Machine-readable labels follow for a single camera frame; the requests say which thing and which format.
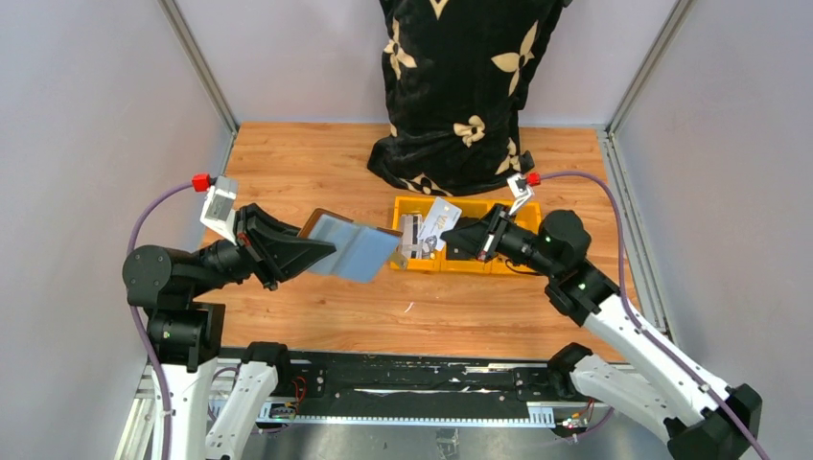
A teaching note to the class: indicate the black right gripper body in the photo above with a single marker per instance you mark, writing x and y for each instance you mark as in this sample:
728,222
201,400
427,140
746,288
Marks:
498,226

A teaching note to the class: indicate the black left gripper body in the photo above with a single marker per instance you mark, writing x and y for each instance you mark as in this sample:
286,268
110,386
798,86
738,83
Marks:
246,241

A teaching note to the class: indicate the white VIP card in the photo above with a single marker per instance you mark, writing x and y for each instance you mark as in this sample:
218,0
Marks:
441,217

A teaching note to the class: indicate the brown leather card holder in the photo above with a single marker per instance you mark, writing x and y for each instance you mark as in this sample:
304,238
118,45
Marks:
361,249

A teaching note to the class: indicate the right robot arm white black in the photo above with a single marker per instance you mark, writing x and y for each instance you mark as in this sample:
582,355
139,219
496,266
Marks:
696,414

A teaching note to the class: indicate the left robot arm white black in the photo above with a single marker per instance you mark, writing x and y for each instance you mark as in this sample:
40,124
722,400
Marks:
184,334

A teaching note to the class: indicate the yellow bin right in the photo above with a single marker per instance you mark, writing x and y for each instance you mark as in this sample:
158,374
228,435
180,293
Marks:
528,218

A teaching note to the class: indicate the yellow bin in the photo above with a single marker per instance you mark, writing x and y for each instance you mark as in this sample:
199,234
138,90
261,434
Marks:
455,259
528,218
408,212

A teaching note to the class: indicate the yellow bin middle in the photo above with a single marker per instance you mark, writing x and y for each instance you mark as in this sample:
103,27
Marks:
455,259

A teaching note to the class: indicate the yellow bin left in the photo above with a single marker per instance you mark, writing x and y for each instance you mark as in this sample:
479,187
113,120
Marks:
408,212

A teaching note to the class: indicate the black floral blanket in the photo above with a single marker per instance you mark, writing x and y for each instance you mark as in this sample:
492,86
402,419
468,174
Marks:
456,76

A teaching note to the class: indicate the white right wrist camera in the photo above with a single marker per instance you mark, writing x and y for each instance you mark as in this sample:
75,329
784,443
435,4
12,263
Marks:
522,188

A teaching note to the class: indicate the aluminium frame rail right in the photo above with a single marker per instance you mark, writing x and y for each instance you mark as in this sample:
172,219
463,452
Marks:
637,252

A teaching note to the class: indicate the aluminium frame rail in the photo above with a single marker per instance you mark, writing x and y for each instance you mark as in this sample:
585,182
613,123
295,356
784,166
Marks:
637,252
191,48

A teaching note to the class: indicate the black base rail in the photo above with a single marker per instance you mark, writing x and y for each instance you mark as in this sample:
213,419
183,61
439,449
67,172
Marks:
430,388

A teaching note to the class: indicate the aluminium frame rail left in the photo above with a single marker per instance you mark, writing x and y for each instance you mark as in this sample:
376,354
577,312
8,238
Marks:
191,48

